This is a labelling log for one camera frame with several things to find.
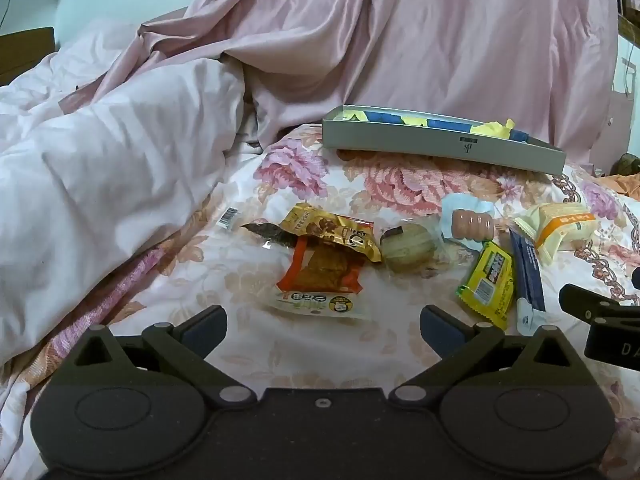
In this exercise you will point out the dark seaweed clear packet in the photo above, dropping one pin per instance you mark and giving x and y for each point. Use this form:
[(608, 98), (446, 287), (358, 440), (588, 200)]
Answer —
[(270, 234)]

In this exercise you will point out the orange tofu snack packet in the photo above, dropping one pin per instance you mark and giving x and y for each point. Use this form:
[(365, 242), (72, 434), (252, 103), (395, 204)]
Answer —
[(320, 272)]

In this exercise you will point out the pink satin duvet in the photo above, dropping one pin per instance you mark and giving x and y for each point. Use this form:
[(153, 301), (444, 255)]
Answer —
[(425, 35)]

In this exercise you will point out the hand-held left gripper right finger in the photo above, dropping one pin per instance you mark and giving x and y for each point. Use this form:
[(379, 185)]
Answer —
[(440, 330)]

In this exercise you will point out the round cake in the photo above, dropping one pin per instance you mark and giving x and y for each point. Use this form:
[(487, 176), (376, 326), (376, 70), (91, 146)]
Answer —
[(407, 250)]

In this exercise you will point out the grey cardboard box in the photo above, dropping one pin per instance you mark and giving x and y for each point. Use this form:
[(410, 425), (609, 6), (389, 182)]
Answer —
[(425, 145)]

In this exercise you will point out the snack packets in box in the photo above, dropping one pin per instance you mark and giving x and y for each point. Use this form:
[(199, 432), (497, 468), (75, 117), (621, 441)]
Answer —
[(492, 129), (380, 117)]

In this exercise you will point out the yellow green snack packet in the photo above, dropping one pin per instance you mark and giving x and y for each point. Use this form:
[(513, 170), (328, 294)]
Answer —
[(487, 285)]

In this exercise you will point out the gold foil snack packet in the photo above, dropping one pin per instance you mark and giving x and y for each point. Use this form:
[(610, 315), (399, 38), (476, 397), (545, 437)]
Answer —
[(340, 232)]

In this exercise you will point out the white quilt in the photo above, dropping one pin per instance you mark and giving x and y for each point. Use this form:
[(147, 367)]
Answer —
[(100, 185)]

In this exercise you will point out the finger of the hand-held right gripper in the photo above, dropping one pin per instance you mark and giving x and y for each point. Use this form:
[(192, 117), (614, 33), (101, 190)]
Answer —
[(580, 300)]

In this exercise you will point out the floral bedsheet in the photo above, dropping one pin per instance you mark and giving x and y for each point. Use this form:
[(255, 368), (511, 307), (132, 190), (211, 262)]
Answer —
[(350, 190)]

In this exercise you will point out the orange cloth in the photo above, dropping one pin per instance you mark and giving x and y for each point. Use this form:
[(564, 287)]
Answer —
[(620, 184)]

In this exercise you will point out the wooden shelf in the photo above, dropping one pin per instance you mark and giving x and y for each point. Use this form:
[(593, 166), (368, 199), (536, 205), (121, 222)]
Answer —
[(629, 25)]

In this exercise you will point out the cream orange snack packet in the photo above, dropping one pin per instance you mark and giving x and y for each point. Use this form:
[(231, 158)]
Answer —
[(560, 230)]

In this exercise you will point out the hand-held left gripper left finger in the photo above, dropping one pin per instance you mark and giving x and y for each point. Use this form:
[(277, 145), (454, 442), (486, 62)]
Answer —
[(205, 332)]

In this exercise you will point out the sausage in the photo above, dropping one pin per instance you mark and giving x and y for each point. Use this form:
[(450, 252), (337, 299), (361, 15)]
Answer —
[(472, 225)]

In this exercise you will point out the dark blue stick packet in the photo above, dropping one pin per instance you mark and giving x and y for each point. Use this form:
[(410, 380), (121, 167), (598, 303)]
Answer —
[(530, 280)]

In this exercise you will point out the wooden headboard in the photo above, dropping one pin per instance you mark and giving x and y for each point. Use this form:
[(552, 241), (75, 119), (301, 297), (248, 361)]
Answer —
[(25, 55)]

